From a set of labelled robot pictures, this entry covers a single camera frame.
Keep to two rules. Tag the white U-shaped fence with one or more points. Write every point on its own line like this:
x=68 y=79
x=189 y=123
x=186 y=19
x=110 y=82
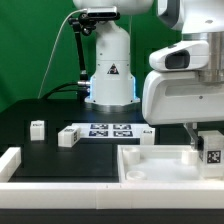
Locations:
x=129 y=195

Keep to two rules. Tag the white square table top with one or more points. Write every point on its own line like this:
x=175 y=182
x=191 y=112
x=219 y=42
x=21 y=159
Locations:
x=158 y=163

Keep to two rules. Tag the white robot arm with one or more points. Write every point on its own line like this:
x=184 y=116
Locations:
x=201 y=49

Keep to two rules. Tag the white fiducial marker sheet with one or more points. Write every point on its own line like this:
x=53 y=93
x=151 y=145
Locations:
x=117 y=130

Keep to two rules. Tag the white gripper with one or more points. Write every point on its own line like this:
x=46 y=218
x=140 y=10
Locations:
x=178 y=97

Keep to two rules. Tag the grey camera on mount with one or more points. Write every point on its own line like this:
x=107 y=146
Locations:
x=102 y=13

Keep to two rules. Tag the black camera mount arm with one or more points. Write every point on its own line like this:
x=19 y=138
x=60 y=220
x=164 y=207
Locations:
x=80 y=43

